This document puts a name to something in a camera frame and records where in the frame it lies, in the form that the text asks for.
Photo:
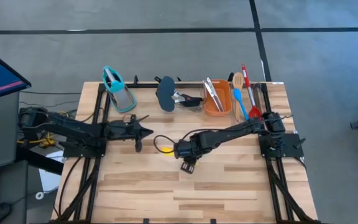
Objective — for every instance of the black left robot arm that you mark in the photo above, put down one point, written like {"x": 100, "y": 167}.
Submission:
{"x": 73, "y": 129}

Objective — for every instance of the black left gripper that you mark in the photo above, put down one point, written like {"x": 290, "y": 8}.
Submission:
{"x": 123, "y": 130}

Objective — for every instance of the yellow silicone spatula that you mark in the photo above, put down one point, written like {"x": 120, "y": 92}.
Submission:
{"x": 167, "y": 151}

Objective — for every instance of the black aluminium table frame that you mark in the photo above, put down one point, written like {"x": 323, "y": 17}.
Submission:
{"x": 98, "y": 99}

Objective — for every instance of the orange plastic bin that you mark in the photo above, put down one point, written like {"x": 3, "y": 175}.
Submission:
{"x": 226, "y": 96}

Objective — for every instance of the steel box grater teal trim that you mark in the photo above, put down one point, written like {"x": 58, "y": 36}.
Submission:
{"x": 117, "y": 85}

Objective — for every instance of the dark grey round double turner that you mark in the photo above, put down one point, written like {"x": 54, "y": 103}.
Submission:
{"x": 166, "y": 93}

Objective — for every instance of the white paper sheet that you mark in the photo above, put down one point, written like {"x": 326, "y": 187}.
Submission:
{"x": 50, "y": 177}

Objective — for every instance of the wooden slotted spatula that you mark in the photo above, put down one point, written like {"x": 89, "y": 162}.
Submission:
{"x": 238, "y": 81}

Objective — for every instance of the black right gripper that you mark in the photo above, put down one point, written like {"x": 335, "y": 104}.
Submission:
{"x": 186, "y": 149}

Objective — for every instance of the clear plastic bin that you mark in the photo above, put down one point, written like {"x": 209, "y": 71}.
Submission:
{"x": 194, "y": 90}
{"x": 259, "y": 96}

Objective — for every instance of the blue silicone spatula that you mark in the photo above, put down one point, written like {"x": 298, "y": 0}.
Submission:
{"x": 238, "y": 95}

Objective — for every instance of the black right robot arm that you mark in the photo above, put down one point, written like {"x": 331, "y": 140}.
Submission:
{"x": 228, "y": 132}

